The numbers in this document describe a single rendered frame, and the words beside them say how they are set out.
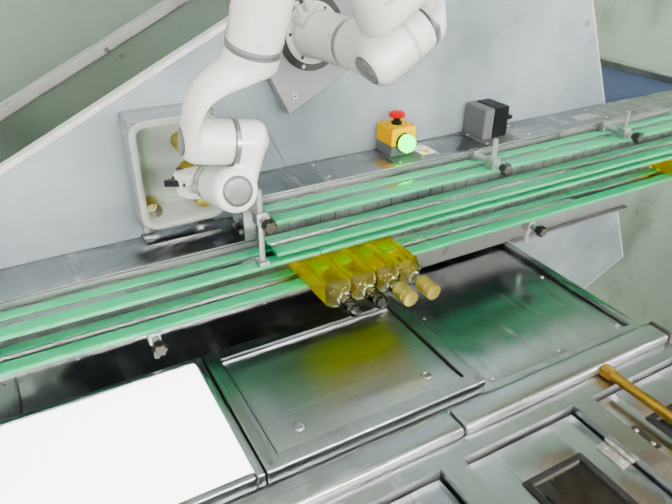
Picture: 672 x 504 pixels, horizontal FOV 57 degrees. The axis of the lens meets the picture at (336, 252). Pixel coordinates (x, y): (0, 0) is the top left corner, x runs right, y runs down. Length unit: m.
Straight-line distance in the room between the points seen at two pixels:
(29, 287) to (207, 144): 0.50
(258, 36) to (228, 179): 0.23
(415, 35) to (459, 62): 0.54
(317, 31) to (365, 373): 0.68
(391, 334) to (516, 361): 0.27
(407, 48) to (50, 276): 0.79
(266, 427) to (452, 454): 0.33
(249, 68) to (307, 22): 0.41
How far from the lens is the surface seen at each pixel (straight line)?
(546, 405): 1.31
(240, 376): 1.27
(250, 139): 1.00
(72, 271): 1.32
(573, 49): 1.94
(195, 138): 0.97
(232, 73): 0.93
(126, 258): 1.33
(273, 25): 0.90
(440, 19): 1.15
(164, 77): 1.31
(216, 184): 1.00
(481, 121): 1.66
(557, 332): 1.52
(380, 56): 1.10
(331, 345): 1.34
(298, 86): 1.38
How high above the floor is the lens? 1.98
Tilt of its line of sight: 49 degrees down
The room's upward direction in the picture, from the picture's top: 132 degrees clockwise
